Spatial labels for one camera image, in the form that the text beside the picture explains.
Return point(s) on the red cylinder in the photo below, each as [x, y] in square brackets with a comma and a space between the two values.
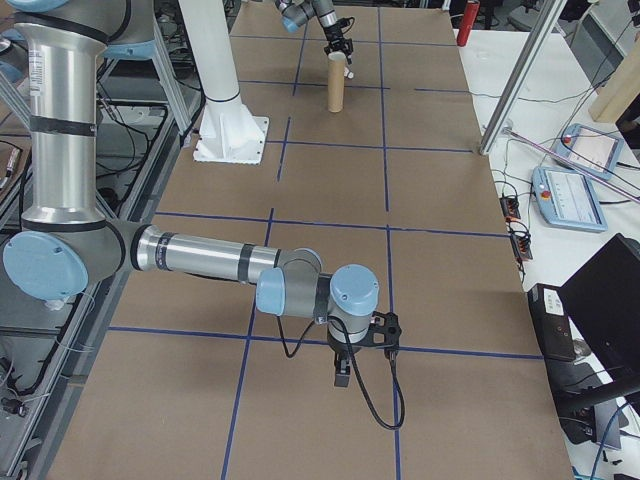
[467, 22]

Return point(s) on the orange black connector block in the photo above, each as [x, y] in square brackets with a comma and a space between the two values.
[510, 207]
[521, 246]

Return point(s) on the black monitor stand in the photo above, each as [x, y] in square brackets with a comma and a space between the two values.
[600, 392]

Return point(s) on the metal cylinder tool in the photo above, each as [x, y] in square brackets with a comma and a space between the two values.
[10, 167]

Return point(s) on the black computer box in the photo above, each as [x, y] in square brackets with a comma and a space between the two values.
[552, 320]

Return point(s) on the thin metal rod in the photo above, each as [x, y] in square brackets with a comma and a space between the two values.
[550, 156]

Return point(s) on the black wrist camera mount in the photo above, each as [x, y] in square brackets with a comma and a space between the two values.
[387, 330]

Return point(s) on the blue teach pendant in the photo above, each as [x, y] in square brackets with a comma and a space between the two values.
[592, 150]
[570, 197]

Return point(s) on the aluminium frame post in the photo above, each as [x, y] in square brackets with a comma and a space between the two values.
[520, 70]

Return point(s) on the brown cardboard tube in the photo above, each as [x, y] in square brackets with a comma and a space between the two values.
[336, 85]

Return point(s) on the light wooden block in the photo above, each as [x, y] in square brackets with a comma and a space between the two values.
[617, 85]

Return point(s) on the black monitor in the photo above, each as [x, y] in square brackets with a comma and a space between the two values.
[610, 300]

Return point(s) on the white pillar with base plate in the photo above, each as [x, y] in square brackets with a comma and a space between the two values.
[220, 65]

